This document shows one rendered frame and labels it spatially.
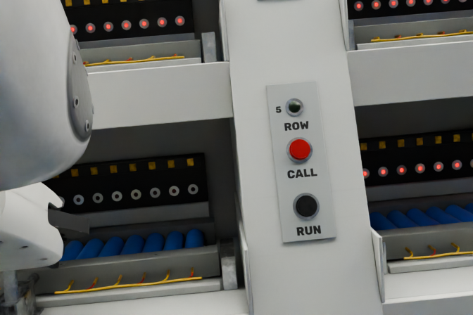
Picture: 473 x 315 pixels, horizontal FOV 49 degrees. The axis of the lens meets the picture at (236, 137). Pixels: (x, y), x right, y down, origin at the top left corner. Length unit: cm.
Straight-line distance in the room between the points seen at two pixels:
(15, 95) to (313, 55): 29
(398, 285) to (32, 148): 32
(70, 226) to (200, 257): 13
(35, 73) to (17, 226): 16
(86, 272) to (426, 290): 28
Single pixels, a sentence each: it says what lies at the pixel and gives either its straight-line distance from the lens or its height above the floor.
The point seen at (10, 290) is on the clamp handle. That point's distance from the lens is 44.
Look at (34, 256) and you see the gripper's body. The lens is 38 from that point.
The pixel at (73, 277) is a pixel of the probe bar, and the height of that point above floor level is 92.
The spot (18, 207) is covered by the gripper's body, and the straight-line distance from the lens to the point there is 33.
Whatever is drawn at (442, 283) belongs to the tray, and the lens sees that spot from 45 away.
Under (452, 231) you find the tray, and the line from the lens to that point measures 50.
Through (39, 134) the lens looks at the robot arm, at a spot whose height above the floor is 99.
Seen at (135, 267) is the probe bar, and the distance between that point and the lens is 47.
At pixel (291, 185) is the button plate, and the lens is 40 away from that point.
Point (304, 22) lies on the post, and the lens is 44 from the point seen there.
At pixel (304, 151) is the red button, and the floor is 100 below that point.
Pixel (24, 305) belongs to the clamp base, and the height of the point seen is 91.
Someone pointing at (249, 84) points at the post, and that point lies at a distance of 42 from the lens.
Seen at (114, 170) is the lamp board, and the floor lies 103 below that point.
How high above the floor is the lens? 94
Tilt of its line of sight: 11 degrees up
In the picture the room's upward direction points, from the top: 5 degrees counter-clockwise
